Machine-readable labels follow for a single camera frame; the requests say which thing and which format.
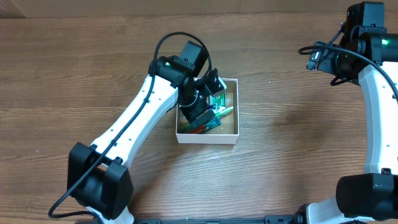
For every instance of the red green toothpaste tube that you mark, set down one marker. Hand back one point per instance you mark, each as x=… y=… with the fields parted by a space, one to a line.
x=206 y=127

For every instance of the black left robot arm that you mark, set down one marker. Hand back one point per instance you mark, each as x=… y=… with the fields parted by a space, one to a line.
x=98 y=174

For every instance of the green white toothbrush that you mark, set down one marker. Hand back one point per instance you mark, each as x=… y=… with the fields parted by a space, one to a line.
x=220 y=114

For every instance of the white cardboard box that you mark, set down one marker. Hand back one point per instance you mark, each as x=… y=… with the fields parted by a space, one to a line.
x=227 y=133

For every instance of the green soap bar packet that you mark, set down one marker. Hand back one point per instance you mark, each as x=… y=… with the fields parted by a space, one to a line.
x=218 y=103

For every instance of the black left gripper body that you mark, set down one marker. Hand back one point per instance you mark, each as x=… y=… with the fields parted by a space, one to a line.
x=194 y=106

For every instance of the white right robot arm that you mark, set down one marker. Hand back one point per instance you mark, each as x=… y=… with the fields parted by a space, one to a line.
x=372 y=195

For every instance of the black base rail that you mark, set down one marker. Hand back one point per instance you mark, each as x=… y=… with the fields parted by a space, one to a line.
x=268 y=219

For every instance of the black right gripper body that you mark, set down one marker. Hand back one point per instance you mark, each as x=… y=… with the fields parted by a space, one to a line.
x=337 y=65

